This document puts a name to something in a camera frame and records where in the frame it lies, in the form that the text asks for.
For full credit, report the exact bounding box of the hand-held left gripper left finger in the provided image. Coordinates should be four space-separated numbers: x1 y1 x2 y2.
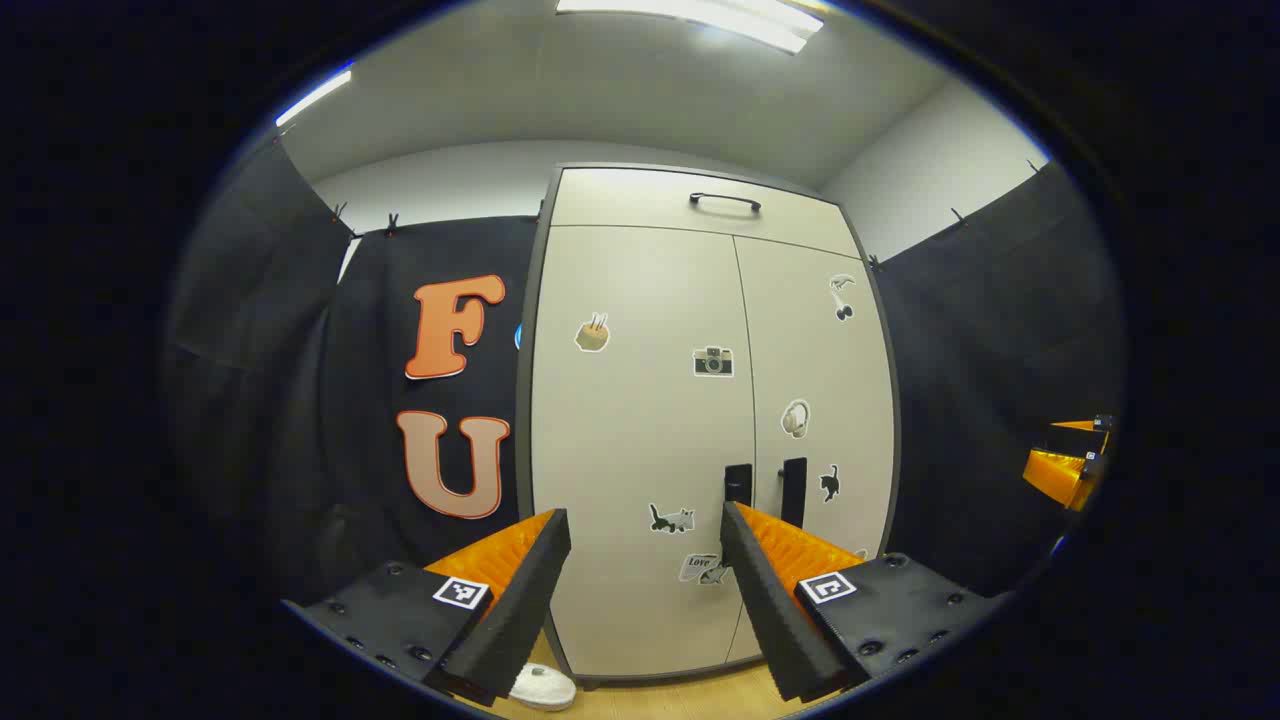
285 508 573 708

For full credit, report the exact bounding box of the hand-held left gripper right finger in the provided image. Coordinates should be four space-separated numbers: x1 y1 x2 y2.
719 500 1013 703

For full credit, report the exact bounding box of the white slipper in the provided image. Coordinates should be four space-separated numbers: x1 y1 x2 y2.
508 662 578 712

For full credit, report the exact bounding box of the grey double-door shoe cabinet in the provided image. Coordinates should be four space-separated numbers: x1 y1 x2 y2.
515 163 901 691

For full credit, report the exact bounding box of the grey cabinet door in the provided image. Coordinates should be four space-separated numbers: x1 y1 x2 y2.
530 225 758 679
727 235 896 666

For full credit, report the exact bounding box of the light wooden base board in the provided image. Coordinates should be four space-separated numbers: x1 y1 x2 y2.
455 630 801 720

